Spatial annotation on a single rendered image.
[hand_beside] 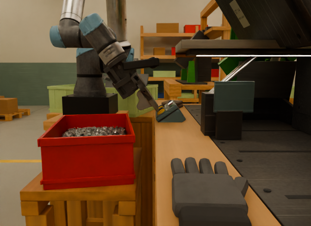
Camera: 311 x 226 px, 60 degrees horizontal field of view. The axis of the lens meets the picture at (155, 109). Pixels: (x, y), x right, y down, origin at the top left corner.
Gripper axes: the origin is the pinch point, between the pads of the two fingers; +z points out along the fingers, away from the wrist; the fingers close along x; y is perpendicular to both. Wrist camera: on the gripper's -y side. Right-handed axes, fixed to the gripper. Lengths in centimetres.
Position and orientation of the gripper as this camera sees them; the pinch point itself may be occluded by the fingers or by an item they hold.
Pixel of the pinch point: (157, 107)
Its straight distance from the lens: 87.9
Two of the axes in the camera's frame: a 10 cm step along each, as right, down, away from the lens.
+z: 5.7, 8.1, 1.2
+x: 0.1, 1.5, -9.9
